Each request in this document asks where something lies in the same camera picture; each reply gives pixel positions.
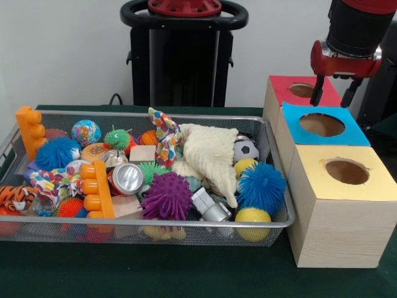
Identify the silver metal can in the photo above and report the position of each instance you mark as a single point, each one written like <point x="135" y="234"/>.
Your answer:
<point x="126" y="176"/>

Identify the orange toy building block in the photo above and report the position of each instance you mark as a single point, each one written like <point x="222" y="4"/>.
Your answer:
<point x="99" y="192"/>
<point x="31" y="133"/>

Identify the small soccer ball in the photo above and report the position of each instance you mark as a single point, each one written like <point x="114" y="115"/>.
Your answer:
<point x="246" y="150"/>

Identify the purple spiky ball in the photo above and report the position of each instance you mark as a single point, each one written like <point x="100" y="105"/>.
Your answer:
<point x="166" y="196"/>

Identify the silver metal pipe fitting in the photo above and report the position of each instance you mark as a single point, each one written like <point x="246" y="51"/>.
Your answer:
<point x="212" y="208"/>

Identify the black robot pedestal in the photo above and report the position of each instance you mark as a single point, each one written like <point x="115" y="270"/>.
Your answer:
<point x="186" y="62"/>

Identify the green spiky monster toy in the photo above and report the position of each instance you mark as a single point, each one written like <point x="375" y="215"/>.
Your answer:
<point x="118" y="138"/>

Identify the large blue spiky ball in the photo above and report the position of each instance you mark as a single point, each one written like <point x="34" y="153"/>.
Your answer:
<point x="261" y="186"/>

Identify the shallow clear mesh bin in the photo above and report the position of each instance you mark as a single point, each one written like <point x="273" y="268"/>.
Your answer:
<point x="205" y="234"/>

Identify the wooden box with three holes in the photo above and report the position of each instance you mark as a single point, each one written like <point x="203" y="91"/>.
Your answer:
<point x="335" y="230"/>

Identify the green spiky ball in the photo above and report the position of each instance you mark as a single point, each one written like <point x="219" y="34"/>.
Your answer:
<point x="149" y="172"/>

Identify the yellow ball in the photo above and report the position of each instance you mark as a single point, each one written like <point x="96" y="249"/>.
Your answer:
<point x="244" y="166"/>
<point x="253" y="217"/>

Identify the colourful patterned cloth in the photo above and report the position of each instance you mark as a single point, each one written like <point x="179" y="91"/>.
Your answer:
<point x="166" y="139"/>

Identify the black chair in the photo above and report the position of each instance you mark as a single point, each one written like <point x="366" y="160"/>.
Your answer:
<point x="384" y="99"/>

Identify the multicoloured swirl ball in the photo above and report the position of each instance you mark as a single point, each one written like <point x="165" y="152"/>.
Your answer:
<point x="86" y="132"/>

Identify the cream knitted cloth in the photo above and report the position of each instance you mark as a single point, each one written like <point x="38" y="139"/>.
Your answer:
<point x="211" y="155"/>

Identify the small blue spiky ball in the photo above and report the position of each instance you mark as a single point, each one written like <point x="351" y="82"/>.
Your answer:
<point x="57" y="153"/>

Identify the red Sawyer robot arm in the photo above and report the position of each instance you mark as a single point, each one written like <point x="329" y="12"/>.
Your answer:
<point x="363" y="22"/>

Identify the dark green table cloth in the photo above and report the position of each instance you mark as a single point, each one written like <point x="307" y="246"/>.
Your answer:
<point x="186" y="273"/>

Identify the orange tiger striped toy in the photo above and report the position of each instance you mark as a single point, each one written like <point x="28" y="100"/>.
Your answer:
<point x="15" y="197"/>

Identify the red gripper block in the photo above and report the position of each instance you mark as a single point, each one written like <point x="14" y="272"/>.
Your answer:
<point x="344" y="65"/>

